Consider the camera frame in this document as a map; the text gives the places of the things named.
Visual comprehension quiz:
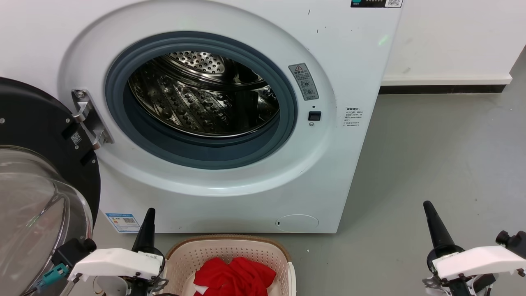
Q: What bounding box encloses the grey rubber door gasket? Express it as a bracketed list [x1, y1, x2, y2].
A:
[104, 31, 299, 170]

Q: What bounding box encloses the cream perforated laundry basket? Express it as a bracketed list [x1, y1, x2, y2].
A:
[163, 234, 297, 296]

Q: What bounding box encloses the teal cable connector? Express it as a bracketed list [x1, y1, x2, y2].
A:
[35, 263, 70, 294]

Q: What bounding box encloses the round filter cover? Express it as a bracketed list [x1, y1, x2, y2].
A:
[275, 214, 320, 233]

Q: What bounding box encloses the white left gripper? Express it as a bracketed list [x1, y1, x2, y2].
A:
[67, 208, 166, 296]

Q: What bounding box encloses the white front-load washing machine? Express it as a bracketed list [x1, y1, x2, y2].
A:
[0, 0, 404, 234]

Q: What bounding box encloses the stainless steel washing machine drum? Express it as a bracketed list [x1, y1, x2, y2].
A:
[128, 50, 281, 138]

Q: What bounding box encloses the black and white baseboard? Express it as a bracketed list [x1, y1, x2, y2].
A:
[378, 74, 514, 95]

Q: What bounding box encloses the dark QR code sticker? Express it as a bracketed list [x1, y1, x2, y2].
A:
[350, 0, 404, 9]

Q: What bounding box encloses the blue energy label sticker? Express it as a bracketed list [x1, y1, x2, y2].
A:
[105, 212, 141, 234]

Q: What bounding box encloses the black glass washer door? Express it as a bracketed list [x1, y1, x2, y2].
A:
[0, 76, 102, 296]

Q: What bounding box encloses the grey warning sticker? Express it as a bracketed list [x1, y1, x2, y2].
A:
[288, 62, 320, 102]

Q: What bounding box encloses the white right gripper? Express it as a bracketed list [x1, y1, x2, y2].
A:
[422, 200, 526, 296]

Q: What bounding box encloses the metal door hinge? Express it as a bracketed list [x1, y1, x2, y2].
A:
[70, 88, 115, 151]

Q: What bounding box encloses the small printed text label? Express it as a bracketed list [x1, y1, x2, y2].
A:
[343, 106, 362, 128]

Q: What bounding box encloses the red cloth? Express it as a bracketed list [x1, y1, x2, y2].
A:
[193, 257, 277, 296]

